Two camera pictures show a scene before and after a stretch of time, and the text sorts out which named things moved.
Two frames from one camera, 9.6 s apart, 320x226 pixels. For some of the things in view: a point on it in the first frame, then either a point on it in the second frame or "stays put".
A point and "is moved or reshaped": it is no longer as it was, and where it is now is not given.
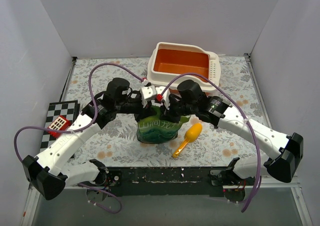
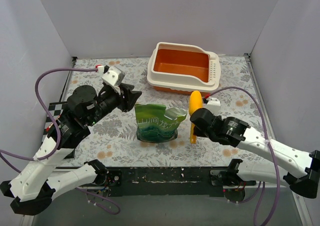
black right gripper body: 167,111 to 198,116
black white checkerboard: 68,109 stays put
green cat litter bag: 153,129 stays put
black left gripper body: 144,111 to 124,97
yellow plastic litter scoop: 192,133 is moved or reshaped
